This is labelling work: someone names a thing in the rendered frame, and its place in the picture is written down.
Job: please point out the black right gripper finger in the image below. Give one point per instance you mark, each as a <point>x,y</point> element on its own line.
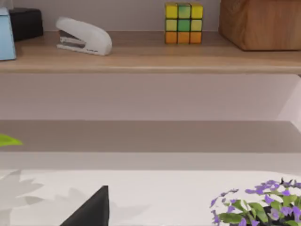
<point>95,210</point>

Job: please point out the green leaf plant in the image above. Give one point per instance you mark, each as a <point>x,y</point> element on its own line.
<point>8,140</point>

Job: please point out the wooden open shelf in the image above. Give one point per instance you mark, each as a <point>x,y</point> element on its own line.
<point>150,61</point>

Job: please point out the purple flower pot plant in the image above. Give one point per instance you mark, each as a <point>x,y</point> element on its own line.
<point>263,207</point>

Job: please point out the white stapler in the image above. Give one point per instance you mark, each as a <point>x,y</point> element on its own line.
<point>87,37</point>

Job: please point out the light blue box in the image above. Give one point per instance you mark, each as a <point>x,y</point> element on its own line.
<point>5,37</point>

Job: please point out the black box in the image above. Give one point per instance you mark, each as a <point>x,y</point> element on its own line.
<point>26,23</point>

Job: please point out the colourful puzzle cube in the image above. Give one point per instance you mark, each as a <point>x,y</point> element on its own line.
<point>183,23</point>

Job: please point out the brown wooden block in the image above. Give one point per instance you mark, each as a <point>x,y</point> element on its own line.
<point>261,23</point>

